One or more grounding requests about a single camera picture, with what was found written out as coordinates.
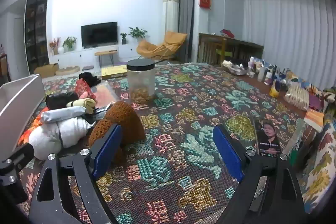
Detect wooden chair green cushion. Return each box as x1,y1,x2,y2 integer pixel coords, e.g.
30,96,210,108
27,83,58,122
214,38,234,64

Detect round floor cushion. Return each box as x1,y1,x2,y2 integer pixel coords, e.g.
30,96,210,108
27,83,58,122
55,66,80,77

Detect cardboard box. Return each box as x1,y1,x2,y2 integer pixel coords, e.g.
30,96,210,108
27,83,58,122
34,63,59,77

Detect tissue pack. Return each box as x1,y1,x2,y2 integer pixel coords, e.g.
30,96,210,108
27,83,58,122
285,85,310,111

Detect flat screen television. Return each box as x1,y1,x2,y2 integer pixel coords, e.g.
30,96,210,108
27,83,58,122
81,21,118,47

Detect white curtain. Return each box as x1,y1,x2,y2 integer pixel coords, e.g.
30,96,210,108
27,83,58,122
243,0,334,93

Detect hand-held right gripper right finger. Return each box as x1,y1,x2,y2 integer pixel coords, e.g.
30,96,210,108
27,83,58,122
213,124,306,224

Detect clear plastic jar black lid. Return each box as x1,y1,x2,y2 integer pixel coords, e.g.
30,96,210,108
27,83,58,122
126,59,156,104

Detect black glass cabinet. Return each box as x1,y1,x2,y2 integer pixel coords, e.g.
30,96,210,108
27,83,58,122
24,0,50,75

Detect white television cabinet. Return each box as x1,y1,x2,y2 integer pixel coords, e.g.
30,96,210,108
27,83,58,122
49,43,147,67

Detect orange book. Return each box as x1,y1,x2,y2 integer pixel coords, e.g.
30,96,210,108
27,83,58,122
303,109,324,132

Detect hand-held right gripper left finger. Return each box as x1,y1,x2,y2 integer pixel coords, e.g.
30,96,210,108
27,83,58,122
28,124,123,224

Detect plastic bag with orange case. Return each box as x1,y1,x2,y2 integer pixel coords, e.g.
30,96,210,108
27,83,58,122
91,81,132,111

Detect book with woman's portrait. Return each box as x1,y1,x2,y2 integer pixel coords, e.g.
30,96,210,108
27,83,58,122
253,116,282,156

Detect black fluffy cloth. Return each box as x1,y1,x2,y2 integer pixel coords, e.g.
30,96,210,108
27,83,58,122
79,72,101,86

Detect green potted plant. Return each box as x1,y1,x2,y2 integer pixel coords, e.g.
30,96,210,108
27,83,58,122
62,36,78,52

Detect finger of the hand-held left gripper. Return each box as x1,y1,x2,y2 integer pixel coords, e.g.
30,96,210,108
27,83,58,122
0,144,35,205

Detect metal bowl with items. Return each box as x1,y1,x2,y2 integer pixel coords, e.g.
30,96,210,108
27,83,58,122
222,59,250,76

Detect floral sofa cloth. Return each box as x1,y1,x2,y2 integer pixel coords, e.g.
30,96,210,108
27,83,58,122
286,70,336,214

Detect small wooden bench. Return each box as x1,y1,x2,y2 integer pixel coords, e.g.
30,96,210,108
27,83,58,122
94,49,118,67

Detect grey curtain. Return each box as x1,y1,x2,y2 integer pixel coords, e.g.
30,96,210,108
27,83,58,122
173,0,196,63

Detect yellow flat box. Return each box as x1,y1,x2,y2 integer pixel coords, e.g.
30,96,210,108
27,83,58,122
101,67,129,80

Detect patterned woven blanket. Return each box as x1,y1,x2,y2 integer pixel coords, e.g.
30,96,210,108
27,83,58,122
16,63,310,224

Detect white cloth bundle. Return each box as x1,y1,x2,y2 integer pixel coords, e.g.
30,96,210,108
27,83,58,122
28,118,90,161

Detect red dried flowers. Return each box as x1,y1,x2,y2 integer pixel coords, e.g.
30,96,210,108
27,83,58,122
49,37,61,55

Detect brown knitted hat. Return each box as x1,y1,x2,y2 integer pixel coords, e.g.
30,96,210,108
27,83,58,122
88,101,147,161

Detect white standing air conditioner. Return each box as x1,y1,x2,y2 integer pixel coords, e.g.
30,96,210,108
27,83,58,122
163,0,180,33

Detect orange lounge chair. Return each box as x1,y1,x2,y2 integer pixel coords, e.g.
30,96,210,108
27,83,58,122
136,31,188,60

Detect black rolled cloth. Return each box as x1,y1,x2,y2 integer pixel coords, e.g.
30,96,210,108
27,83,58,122
45,91,79,110

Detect white storage box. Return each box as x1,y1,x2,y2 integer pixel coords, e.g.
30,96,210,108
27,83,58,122
0,74,46,140

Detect wooden table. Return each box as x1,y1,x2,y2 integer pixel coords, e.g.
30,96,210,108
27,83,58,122
197,33,264,65

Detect large leafy potted plant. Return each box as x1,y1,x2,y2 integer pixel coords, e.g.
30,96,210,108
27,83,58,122
129,27,148,39

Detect silver grey package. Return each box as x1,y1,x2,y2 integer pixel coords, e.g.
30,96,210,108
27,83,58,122
41,105,87,125

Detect yellow bottle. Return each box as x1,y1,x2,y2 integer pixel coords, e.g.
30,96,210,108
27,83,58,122
269,80,282,98

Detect red lace cloth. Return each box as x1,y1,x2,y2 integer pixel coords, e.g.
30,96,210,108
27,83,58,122
75,79,97,106

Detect cream rolled socks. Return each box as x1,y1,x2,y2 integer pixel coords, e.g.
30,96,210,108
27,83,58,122
66,98,97,114

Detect orange red cloth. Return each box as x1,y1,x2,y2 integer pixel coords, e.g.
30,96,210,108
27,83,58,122
17,109,49,146

